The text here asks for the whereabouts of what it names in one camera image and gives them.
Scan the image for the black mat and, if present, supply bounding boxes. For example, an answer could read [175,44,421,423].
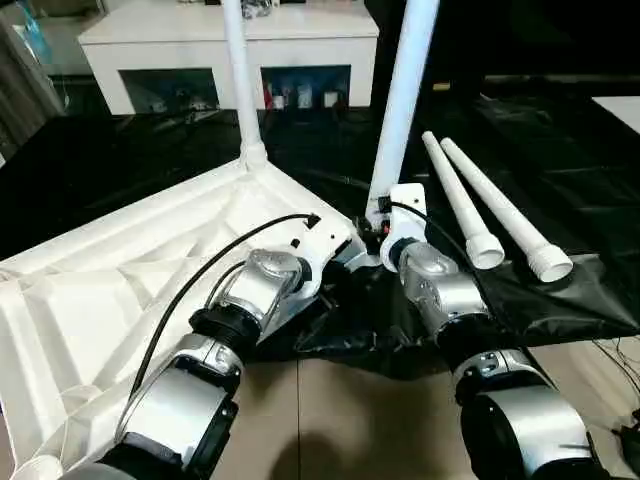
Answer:
[0,80,640,379]

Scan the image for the light blue plastic item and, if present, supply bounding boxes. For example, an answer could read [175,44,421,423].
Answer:
[10,0,51,66]

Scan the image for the white plastic table leg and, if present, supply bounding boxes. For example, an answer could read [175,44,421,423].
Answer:
[420,130,507,272]
[439,137,575,284]
[219,0,270,171]
[364,0,442,229]

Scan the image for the dark tangled small object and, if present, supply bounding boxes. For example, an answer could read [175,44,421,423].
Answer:
[240,0,281,15]

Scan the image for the white cabinet with glass doors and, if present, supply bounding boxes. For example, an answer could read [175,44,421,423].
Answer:
[78,0,381,116]

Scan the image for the grey curtain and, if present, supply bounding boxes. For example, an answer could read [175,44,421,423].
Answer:
[0,10,63,161]

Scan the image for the white plastic table top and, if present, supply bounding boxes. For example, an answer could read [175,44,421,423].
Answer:
[0,160,383,480]

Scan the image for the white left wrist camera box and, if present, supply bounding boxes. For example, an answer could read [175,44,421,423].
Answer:
[284,221,354,303]

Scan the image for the black floor cables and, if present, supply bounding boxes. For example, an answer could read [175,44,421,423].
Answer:
[595,338,640,476]

